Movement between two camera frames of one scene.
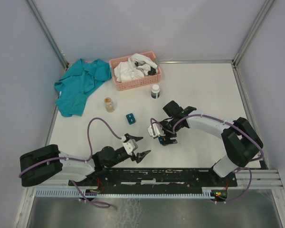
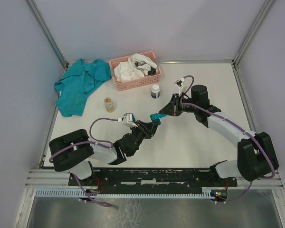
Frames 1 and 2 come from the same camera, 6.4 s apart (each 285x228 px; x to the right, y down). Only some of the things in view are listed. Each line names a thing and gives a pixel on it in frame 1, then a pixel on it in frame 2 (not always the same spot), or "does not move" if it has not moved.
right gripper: (166, 140) -> (172, 108)
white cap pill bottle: (155, 91) does not move
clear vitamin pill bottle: (109, 104) does not move
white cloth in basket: (137, 66) does not move
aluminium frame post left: (48, 33) does not move
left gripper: (140, 156) -> (152, 126)
